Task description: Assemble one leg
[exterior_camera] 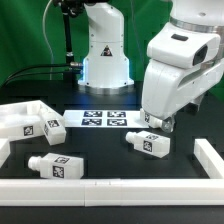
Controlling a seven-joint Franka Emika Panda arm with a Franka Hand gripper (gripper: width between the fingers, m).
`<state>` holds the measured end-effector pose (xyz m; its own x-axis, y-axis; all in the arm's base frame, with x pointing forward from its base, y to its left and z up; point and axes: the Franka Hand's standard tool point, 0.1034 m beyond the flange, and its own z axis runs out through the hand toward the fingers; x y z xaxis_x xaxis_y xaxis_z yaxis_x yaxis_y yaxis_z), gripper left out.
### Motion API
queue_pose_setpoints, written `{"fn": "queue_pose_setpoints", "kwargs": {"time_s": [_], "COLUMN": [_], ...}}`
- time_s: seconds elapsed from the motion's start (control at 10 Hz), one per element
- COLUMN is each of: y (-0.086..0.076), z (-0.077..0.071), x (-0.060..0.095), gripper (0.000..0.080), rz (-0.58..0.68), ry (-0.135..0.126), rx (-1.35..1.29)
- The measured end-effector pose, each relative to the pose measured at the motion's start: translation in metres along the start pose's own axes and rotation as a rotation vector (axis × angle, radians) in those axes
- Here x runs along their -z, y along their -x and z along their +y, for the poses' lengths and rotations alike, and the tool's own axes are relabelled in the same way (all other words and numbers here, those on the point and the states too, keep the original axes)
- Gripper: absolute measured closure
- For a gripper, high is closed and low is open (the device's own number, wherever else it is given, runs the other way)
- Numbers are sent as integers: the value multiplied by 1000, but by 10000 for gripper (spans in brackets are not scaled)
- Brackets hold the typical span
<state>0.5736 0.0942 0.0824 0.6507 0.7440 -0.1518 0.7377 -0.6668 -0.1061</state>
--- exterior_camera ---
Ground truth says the white sheet with markers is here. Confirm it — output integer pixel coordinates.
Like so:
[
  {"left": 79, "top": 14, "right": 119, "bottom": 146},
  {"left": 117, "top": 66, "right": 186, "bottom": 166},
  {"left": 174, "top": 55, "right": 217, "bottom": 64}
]
[{"left": 63, "top": 110, "right": 147, "bottom": 128}]

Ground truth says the white left fence bar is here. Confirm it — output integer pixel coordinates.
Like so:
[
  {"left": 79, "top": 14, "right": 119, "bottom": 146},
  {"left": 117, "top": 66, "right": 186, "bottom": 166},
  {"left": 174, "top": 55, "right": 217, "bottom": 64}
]
[{"left": 0, "top": 139, "right": 10, "bottom": 168}]

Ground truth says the white front fence bar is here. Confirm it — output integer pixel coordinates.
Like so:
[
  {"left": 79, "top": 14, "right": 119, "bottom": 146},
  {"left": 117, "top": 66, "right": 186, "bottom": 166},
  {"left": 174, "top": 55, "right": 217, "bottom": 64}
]
[{"left": 0, "top": 179, "right": 224, "bottom": 207}]

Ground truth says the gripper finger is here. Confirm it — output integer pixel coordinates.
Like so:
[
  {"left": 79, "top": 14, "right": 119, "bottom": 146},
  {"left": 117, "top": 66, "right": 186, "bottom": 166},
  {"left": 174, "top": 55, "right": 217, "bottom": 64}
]
[{"left": 162, "top": 117, "right": 175, "bottom": 132}]

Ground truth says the white square tabletop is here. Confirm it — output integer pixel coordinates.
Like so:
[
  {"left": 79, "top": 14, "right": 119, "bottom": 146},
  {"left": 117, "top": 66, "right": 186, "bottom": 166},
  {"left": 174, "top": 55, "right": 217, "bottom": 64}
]
[{"left": 0, "top": 100, "right": 65, "bottom": 141}]

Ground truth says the white right fence bar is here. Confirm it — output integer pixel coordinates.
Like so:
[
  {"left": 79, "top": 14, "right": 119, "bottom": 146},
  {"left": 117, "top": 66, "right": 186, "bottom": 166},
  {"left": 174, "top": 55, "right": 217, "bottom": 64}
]
[{"left": 194, "top": 139, "right": 224, "bottom": 179}]

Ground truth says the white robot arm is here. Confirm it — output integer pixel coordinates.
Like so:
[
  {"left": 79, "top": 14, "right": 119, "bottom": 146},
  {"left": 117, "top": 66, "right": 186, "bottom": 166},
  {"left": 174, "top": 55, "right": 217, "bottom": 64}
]
[{"left": 78, "top": 0, "right": 224, "bottom": 132}]

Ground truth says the black camera stand pole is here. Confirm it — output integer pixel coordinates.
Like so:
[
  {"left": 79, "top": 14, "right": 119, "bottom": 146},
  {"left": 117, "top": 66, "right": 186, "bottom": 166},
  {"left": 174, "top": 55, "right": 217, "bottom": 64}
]
[{"left": 53, "top": 0, "right": 84, "bottom": 87}]

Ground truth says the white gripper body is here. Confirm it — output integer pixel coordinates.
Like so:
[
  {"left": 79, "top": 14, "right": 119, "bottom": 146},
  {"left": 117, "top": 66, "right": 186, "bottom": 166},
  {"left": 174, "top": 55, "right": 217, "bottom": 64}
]
[{"left": 142, "top": 59, "right": 224, "bottom": 120}]

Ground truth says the black cable pair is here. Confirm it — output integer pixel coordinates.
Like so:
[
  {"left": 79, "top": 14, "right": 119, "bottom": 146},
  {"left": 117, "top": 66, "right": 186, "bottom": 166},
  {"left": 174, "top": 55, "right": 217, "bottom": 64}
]
[{"left": 1, "top": 62, "right": 84, "bottom": 88}]

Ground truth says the white fence bar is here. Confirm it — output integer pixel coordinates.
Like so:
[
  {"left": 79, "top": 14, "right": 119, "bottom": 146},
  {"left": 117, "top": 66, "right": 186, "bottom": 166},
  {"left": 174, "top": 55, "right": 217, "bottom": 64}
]
[
  {"left": 194, "top": 139, "right": 224, "bottom": 179},
  {"left": 0, "top": 139, "right": 10, "bottom": 168},
  {"left": 0, "top": 179, "right": 224, "bottom": 207}
]

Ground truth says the white thin cable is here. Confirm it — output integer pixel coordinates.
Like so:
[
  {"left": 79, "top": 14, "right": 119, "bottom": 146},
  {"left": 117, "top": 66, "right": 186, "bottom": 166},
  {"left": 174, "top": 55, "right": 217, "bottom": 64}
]
[{"left": 42, "top": 0, "right": 55, "bottom": 81}]

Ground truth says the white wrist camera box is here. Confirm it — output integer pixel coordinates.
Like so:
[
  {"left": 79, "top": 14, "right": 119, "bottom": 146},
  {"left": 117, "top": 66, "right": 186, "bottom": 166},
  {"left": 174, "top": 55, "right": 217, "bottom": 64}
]
[{"left": 147, "top": 22, "right": 221, "bottom": 69}]

